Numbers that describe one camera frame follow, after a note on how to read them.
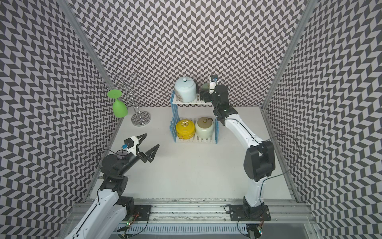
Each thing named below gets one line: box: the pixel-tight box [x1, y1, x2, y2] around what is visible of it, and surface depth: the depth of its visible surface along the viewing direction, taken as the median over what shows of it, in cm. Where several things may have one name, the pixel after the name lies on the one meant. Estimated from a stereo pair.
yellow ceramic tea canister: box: [175, 119, 196, 140], surface depth 96 cm
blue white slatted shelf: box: [169, 90, 220, 144], surface depth 98 cm
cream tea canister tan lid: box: [194, 116, 215, 139], surface depth 98 cm
